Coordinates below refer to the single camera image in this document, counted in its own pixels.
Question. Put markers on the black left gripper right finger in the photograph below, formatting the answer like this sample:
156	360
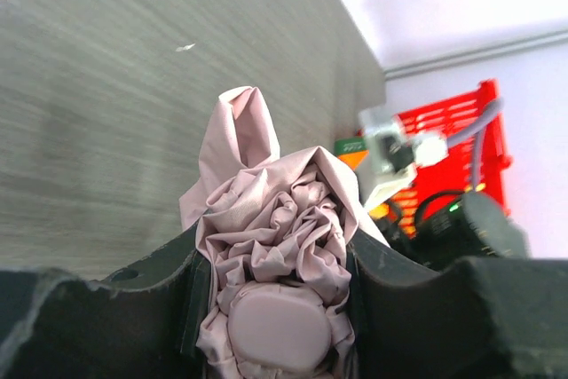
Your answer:
483	317

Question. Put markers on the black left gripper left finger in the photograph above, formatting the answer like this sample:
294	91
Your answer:
142	321

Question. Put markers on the pink folding umbrella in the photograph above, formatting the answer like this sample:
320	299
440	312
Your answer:
275	230

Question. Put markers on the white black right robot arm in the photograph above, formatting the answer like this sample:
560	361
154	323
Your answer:
452	224

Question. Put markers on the red plastic basket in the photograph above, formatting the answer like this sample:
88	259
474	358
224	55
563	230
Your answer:
477	152

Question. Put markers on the orange green carton box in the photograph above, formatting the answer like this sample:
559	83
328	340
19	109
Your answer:
351	151

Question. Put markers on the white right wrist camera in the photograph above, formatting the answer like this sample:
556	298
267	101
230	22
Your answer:
393	157

